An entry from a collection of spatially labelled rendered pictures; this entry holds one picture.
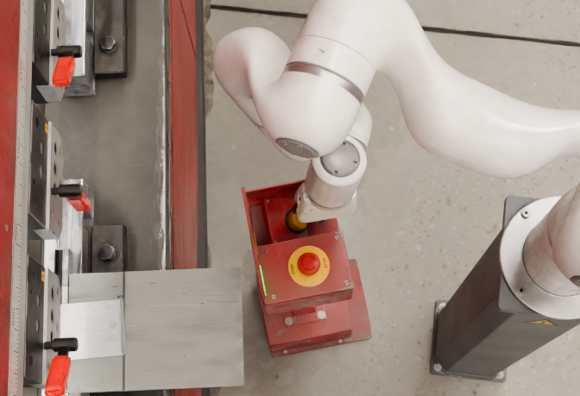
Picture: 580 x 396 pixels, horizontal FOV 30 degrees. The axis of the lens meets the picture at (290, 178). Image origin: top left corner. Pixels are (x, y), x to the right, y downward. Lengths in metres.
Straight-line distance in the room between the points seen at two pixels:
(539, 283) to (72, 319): 0.70
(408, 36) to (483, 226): 1.52
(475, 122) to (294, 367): 1.48
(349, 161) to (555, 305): 0.38
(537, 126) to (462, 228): 1.46
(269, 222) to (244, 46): 0.67
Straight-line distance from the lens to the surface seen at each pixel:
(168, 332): 1.66
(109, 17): 1.92
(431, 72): 1.25
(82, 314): 1.68
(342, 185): 1.63
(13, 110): 1.33
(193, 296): 1.66
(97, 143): 1.88
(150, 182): 1.84
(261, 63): 1.29
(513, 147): 1.27
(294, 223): 1.95
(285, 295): 1.87
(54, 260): 1.71
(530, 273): 1.67
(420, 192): 2.73
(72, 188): 1.46
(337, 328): 2.53
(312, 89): 1.21
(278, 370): 2.64
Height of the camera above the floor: 2.63
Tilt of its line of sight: 74 degrees down
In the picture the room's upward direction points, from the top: 4 degrees counter-clockwise
